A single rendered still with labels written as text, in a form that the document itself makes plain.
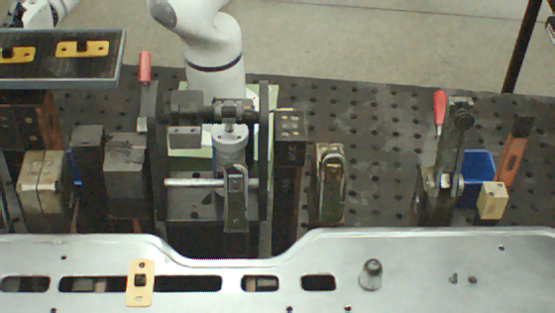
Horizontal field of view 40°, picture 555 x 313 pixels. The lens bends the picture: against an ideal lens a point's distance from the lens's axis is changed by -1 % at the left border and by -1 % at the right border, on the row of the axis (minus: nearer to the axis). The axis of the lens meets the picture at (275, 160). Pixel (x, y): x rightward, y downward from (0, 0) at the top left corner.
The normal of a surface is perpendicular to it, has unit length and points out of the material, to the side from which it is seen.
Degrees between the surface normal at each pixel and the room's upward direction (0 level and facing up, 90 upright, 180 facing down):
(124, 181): 90
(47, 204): 90
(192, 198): 0
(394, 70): 0
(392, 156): 0
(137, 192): 90
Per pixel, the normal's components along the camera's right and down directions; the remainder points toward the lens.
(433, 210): 0.03, 0.72
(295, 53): 0.03, -0.69
